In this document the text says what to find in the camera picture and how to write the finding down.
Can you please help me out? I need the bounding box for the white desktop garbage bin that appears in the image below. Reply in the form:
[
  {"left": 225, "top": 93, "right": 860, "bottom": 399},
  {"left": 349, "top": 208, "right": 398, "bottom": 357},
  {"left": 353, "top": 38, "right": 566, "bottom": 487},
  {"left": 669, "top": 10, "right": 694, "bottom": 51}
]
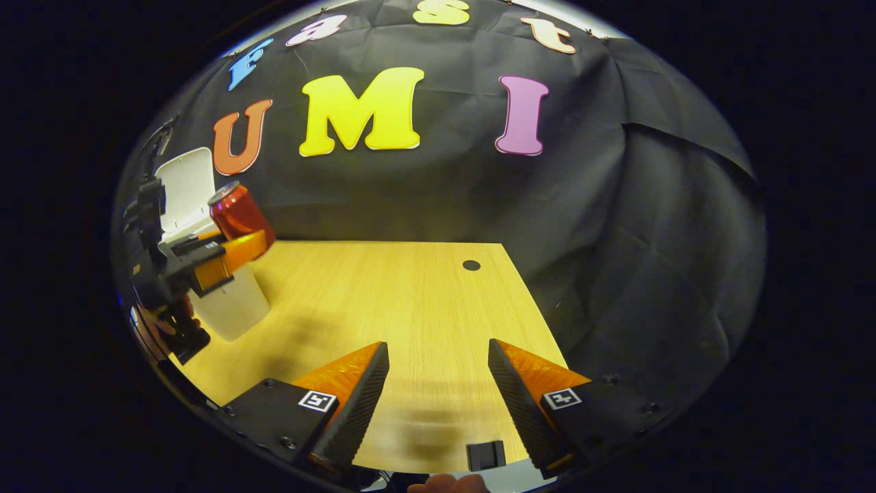
[{"left": 155, "top": 147, "right": 272, "bottom": 342}]

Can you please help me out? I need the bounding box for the red pop can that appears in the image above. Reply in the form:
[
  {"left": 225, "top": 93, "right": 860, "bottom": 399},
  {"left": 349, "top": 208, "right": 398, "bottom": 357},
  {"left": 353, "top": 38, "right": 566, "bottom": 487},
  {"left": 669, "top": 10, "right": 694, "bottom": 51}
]
[{"left": 208, "top": 180, "right": 276, "bottom": 251}]

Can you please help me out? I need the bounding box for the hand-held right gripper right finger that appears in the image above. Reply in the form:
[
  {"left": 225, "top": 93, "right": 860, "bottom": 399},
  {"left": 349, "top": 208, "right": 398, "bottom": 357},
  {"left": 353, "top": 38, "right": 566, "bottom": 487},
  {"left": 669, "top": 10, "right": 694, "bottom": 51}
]
[{"left": 487, "top": 338, "right": 675, "bottom": 480}]

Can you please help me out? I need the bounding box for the small black bracket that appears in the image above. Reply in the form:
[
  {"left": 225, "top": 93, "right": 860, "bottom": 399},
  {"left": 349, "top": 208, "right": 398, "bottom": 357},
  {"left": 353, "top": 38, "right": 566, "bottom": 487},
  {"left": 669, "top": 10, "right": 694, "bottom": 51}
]
[{"left": 466, "top": 441, "right": 507, "bottom": 472}]

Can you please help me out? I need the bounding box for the wooden desktop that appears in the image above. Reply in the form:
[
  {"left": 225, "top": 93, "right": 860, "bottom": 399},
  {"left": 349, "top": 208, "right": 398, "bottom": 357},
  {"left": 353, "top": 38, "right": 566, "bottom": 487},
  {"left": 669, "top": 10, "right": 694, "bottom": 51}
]
[{"left": 168, "top": 240, "right": 569, "bottom": 475}]

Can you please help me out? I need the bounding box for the black backdrop cloth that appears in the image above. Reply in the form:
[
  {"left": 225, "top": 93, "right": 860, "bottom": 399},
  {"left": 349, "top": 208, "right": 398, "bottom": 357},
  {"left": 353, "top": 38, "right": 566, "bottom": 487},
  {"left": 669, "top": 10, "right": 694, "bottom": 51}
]
[{"left": 113, "top": 0, "right": 767, "bottom": 418}]

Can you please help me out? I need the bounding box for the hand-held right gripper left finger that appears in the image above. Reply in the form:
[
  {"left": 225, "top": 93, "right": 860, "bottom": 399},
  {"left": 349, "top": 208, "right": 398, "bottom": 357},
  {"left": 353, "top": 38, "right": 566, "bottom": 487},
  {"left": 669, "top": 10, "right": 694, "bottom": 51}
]
[{"left": 219, "top": 341, "right": 391, "bottom": 473}]

